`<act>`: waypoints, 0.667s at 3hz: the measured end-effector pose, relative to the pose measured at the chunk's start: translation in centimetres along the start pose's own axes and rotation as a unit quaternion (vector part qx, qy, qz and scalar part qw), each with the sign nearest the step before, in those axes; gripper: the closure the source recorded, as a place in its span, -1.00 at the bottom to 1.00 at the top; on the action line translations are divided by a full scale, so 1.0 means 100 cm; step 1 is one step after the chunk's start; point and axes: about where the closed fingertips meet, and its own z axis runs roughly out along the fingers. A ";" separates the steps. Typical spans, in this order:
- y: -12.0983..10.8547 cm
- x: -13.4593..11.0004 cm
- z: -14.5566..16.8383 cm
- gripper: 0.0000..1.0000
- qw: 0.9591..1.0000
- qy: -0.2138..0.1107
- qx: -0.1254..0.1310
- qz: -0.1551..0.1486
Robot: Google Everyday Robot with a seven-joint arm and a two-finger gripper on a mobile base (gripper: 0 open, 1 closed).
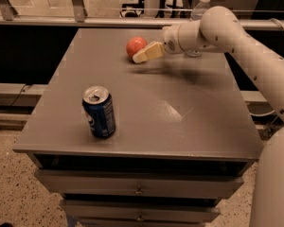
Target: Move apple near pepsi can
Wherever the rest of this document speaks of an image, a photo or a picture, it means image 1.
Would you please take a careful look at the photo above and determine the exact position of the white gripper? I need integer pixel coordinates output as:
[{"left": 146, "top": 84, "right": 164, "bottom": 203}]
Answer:
[{"left": 133, "top": 25, "right": 180, "bottom": 63}]

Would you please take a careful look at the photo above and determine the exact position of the red apple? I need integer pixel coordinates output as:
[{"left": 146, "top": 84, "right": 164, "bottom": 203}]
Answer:
[{"left": 126, "top": 37, "right": 148, "bottom": 59}]

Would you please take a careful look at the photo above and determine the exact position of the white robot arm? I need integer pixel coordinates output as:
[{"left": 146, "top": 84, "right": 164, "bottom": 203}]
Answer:
[{"left": 133, "top": 6, "right": 284, "bottom": 227}]

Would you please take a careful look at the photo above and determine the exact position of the blue pepsi can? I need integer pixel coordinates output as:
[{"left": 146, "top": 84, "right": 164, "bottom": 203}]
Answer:
[{"left": 82, "top": 86, "right": 116, "bottom": 138}]

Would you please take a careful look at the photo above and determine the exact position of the clear plastic water bottle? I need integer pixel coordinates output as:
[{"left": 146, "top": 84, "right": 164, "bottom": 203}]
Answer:
[{"left": 190, "top": 0, "right": 211, "bottom": 21}]

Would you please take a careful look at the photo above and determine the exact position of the grey drawer cabinet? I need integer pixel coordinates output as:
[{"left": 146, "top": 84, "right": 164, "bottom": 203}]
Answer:
[{"left": 14, "top": 28, "right": 263, "bottom": 227}]

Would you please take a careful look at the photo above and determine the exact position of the upper grey drawer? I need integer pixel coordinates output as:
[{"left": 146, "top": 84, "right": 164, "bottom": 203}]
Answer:
[{"left": 35, "top": 169, "right": 243, "bottom": 199}]

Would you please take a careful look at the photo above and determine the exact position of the grey drawer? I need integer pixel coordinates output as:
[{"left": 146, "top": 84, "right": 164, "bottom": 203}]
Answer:
[
  {"left": 35, "top": 169, "right": 243, "bottom": 199},
  {"left": 60, "top": 201, "right": 220, "bottom": 222}
]

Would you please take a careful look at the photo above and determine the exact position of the metal railing bar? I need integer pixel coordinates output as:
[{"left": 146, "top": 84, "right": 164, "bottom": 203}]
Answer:
[{"left": 0, "top": 15, "right": 284, "bottom": 31}]

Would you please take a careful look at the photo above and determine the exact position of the lower grey drawer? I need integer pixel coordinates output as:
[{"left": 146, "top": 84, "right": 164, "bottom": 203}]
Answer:
[{"left": 60, "top": 201, "right": 220, "bottom": 222}]

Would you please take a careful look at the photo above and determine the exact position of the black cable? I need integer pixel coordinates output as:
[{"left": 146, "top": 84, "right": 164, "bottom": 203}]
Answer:
[{"left": 9, "top": 83, "right": 34, "bottom": 107}]

